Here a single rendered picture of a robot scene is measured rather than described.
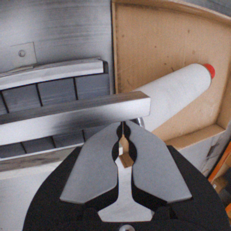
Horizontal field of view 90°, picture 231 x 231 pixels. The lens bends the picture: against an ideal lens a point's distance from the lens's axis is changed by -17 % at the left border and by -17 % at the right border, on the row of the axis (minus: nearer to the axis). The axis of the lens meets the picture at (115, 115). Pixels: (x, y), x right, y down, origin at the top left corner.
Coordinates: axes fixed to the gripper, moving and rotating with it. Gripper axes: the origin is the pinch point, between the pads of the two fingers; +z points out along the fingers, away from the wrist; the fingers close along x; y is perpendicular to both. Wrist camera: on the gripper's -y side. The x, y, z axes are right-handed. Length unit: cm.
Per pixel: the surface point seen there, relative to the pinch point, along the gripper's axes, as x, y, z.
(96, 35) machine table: -3.0, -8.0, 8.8
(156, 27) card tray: 5.5, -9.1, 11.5
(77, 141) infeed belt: -5.7, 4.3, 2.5
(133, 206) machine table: 3.5, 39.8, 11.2
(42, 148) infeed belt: -9.9, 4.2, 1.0
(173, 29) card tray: 8.5, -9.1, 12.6
